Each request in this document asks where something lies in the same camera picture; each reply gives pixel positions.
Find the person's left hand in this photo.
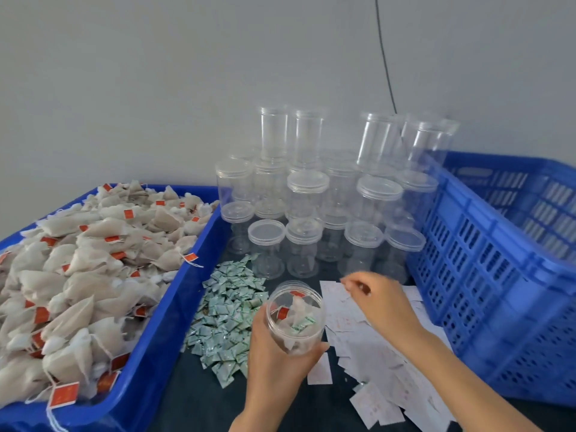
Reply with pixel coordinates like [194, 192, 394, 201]
[229, 305, 329, 421]

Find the person's right hand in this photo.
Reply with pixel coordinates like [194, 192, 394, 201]
[340, 269, 424, 352]

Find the pile of white label papers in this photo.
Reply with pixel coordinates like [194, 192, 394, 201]
[306, 278, 460, 432]

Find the clear jar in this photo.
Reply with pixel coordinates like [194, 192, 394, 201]
[263, 281, 327, 356]

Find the white mesh tea bag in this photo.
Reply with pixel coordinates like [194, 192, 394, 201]
[270, 301, 311, 343]

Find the pile of green desiccant packets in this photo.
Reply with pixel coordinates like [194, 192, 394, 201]
[182, 254, 271, 388]

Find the blue slatted crate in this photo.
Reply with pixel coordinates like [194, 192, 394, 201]
[407, 151, 576, 409]

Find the group of lidded jars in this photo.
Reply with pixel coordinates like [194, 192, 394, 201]
[214, 105, 460, 284]

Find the pile of tea bags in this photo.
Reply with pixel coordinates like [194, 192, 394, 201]
[0, 181, 221, 410]

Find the person's right forearm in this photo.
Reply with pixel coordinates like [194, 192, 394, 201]
[396, 323, 541, 432]

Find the blue plastic tray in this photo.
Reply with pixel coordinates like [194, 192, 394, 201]
[0, 182, 237, 432]

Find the black cable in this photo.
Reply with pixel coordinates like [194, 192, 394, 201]
[374, 0, 398, 113]

